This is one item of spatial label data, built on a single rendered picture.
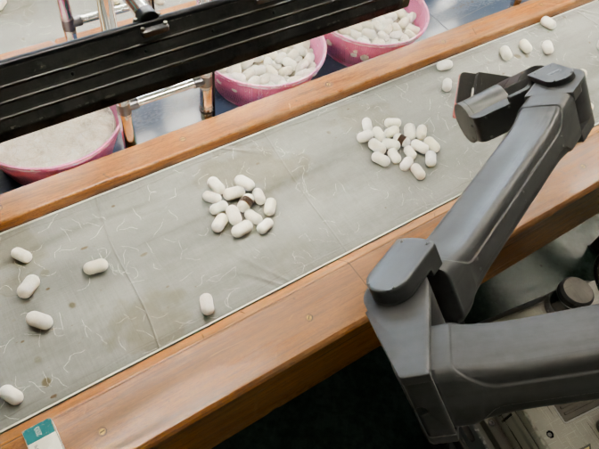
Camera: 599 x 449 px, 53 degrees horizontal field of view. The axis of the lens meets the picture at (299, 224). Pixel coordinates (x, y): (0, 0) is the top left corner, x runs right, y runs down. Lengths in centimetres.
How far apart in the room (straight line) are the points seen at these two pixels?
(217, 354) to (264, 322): 8
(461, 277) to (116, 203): 65
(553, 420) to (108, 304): 84
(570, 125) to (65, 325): 71
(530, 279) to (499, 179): 140
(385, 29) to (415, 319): 101
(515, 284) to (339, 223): 107
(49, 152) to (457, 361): 85
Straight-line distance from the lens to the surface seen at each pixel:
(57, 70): 72
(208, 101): 110
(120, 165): 105
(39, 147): 115
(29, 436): 83
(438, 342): 46
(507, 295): 196
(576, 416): 131
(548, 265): 209
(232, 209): 99
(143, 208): 102
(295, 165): 108
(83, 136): 115
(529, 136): 70
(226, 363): 85
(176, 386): 84
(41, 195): 104
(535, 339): 46
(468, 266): 56
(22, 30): 139
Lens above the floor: 155
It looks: 54 degrees down
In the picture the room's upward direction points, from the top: 10 degrees clockwise
